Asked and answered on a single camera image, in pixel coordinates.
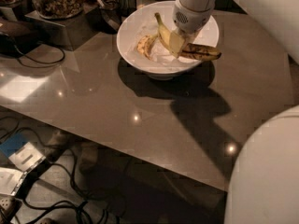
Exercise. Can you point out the glass jar of nuts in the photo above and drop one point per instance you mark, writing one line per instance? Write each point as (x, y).
(58, 9)

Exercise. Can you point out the metal box stand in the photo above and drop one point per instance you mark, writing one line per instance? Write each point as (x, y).
(70, 33)

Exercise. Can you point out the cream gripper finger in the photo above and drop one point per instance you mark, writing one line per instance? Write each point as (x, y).
(176, 43)
(190, 38)

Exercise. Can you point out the white paper packet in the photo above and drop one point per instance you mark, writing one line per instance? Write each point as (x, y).
(10, 181)

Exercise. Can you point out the white ceramic bowl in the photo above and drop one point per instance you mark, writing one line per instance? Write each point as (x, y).
(142, 22)

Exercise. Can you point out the blue and white box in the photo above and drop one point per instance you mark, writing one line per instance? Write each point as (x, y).
(21, 152)

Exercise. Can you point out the dark scoop utensil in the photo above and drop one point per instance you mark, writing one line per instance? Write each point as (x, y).
(110, 15)

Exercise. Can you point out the small curved spotted banana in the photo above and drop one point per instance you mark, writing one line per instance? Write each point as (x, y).
(144, 45)

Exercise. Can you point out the white paper napkin liner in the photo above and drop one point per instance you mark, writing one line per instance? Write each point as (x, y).
(158, 52)

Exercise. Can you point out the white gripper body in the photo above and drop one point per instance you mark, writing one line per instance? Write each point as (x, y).
(193, 20)

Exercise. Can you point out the white power strip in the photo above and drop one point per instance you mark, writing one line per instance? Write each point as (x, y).
(8, 208)

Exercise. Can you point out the large spotted banana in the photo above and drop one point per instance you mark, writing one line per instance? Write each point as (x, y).
(190, 51)

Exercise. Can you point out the black wire mesh cup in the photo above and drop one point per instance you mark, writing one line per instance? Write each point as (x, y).
(127, 7)

